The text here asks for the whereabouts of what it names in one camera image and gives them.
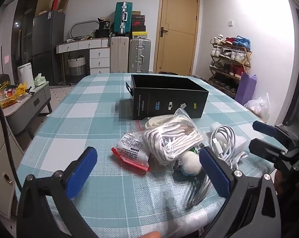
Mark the pink paper note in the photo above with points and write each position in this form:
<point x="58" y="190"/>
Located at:
<point x="7" y="59"/>

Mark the green medicine packet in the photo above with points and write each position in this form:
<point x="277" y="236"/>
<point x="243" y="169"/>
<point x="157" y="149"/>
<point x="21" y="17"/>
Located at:
<point x="196" y="149"/>

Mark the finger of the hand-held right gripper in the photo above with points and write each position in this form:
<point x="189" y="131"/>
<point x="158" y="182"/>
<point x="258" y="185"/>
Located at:
<point x="262" y="128"/>
<point x="259" y="146"/>

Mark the silver suitcase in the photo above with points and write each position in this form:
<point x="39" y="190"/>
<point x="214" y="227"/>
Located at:
<point x="139" y="54"/>

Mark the black paper bag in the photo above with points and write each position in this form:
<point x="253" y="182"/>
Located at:
<point x="104" y="24"/>

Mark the white plastic bag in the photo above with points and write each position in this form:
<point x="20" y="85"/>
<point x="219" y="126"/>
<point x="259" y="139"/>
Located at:
<point x="259" y="106"/>

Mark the grey low cabinet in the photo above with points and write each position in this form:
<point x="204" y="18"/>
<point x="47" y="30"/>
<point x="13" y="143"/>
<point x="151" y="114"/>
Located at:
<point x="27" y="109"/>

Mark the tan wooden door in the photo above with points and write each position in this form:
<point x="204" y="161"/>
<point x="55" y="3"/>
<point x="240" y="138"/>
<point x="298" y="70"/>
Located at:
<point x="179" y="29"/>

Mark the person's right hand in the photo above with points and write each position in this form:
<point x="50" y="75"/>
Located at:
<point x="280" y="183"/>

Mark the purple paper bag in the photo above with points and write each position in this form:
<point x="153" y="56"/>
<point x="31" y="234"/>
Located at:
<point x="246" y="89"/>

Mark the white desk with drawers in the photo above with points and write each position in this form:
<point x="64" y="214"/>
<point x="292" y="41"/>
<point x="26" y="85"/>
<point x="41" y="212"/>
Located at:
<point x="97" y="54"/>

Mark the white air appliance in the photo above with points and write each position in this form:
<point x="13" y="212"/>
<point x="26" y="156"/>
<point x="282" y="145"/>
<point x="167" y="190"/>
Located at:
<point x="25" y="75"/>

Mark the red-sealed bag with white cloth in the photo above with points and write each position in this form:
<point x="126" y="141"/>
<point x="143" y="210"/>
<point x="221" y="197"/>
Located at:
<point x="132" y="148"/>

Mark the black cardboard box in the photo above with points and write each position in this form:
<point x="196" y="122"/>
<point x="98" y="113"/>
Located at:
<point x="164" y="104"/>

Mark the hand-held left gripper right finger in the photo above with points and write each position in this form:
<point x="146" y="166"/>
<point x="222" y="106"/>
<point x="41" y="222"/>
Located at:
<point x="214" y="173"/>

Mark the green suitcase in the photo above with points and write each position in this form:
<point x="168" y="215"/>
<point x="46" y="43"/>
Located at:
<point x="122" y="17"/>

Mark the group of assorted shoes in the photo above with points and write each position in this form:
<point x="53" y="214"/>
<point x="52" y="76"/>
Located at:
<point x="228" y="54"/>

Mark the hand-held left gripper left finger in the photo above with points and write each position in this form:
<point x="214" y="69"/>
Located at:
<point x="81" y="171"/>

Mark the woven laundry basket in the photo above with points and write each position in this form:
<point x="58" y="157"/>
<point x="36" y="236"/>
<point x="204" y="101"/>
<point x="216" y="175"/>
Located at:
<point x="76" y="70"/>

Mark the beige side cabinet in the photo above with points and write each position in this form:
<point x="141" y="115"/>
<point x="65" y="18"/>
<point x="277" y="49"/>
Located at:
<point x="3" y="168"/>

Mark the beige suitcase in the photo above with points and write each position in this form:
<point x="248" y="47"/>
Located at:
<point x="119" y="54"/>

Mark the clear foam wrap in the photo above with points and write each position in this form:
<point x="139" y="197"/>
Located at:
<point x="184" y="222"/>

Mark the white oval frame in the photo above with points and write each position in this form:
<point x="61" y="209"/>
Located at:
<point x="83" y="22"/>

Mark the green tissue pack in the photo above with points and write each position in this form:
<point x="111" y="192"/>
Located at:
<point x="39" y="80"/>

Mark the yellow plastic bag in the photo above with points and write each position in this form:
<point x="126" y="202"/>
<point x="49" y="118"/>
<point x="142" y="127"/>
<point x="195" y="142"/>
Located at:
<point x="15" y="93"/>

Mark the grey refrigerator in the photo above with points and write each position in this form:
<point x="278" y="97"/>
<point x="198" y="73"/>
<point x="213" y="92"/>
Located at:
<point x="47" y="44"/>

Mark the white and blue plush ball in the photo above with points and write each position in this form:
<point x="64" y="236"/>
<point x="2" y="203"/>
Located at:
<point x="191" y="163"/>

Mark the black and yellow shoe box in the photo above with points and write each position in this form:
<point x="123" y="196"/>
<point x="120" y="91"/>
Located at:
<point x="140" y="35"/>

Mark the wooden shoe rack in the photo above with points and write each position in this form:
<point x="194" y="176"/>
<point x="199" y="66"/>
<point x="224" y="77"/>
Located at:
<point x="247" y="59"/>

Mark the black and red shoe box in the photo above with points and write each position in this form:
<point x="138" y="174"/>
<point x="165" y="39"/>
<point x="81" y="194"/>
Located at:
<point x="138" y="26"/>

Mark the dark glass cabinet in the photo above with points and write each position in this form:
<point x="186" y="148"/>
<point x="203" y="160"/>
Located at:
<point x="25" y="24"/>

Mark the person's left hand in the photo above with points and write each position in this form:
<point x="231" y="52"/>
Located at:
<point x="151" y="234"/>

